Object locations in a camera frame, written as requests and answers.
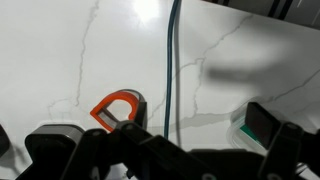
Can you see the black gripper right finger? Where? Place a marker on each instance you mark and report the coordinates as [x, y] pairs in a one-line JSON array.
[[261, 123]]

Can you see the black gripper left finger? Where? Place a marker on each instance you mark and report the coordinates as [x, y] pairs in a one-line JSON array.
[[53, 143]]

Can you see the orange heart cookie cutter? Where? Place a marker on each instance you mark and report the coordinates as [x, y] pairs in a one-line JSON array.
[[116, 97]]

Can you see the dark grey striped panel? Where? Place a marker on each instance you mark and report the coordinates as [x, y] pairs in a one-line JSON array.
[[263, 9]]

